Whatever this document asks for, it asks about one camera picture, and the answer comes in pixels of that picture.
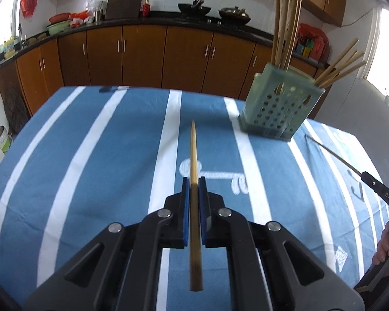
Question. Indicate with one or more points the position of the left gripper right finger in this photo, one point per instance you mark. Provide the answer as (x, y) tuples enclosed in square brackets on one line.
[(269, 268)]

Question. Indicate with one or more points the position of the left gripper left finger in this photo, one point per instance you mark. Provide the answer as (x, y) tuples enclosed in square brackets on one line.
[(120, 268)]

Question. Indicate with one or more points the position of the bamboo chopstick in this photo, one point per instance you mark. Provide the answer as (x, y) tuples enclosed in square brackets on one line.
[(293, 34), (358, 173), (325, 84), (288, 27), (196, 277), (333, 73), (283, 16), (336, 61), (276, 31), (342, 68)]

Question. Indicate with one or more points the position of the person's right hand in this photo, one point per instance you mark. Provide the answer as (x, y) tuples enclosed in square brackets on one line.
[(382, 247)]

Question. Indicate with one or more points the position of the blue white striped tablecloth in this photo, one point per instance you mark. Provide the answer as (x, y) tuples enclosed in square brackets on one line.
[(93, 156)]

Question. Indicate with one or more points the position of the green perforated utensil holder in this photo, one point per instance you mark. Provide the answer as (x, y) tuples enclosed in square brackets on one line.
[(278, 102)]

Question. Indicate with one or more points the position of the red oil bottle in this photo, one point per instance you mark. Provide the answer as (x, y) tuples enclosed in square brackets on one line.
[(317, 49)]

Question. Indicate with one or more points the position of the red bag on counter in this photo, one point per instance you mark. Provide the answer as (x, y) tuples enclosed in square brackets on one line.
[(309, 32)]

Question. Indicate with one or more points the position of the lower wooden cabinets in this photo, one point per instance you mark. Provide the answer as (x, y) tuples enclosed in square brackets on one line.
[(154, 56)]

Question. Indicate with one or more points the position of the black gas stove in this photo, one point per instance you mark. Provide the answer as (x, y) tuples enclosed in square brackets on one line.
[(210, 20)]

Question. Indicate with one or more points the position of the lidded black wok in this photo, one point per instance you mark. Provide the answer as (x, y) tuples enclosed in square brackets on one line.
[(234, 16)]

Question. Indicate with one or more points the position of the yellow detergent bottle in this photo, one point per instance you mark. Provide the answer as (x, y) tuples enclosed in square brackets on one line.
[(9, 48)]

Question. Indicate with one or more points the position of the green basin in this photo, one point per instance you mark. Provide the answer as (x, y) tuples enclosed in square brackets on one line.
[(56, 28)]

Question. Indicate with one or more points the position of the red basin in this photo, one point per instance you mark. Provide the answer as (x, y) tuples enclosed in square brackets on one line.
[(59, 18)]

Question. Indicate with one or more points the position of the dark cutting board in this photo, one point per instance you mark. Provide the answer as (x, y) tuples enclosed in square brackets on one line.
[(122, 9)]

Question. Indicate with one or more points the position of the red plastic bag on wall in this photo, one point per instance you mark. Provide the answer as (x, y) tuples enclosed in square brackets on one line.
[(28, 7)]

